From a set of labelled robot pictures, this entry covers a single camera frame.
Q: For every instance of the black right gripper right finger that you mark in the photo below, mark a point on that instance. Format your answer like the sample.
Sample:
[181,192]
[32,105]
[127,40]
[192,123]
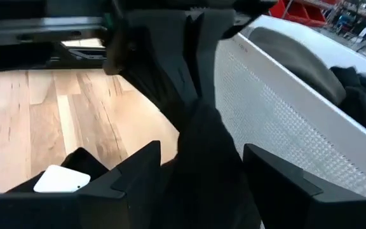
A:
[297,203]

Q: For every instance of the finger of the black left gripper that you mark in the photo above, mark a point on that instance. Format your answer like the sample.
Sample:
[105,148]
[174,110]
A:
[167,54]
[216,47]

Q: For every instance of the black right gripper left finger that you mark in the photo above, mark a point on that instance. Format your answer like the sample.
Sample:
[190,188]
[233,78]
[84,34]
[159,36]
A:
[106,206]

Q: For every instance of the olive green hooded garment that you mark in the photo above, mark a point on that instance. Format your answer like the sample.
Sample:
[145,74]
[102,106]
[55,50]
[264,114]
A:
[297,60]

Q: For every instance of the white perforated laundry basket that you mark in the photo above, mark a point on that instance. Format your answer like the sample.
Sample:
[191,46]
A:
[281,111]

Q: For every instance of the black garment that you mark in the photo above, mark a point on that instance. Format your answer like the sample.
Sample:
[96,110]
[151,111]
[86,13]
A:
[208,165]

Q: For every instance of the white garment label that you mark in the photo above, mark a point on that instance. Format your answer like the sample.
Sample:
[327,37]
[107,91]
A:
[60,179]

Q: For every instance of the cart with red bins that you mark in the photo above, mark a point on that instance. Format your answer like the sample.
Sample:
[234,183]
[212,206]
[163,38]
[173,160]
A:
[300,11]

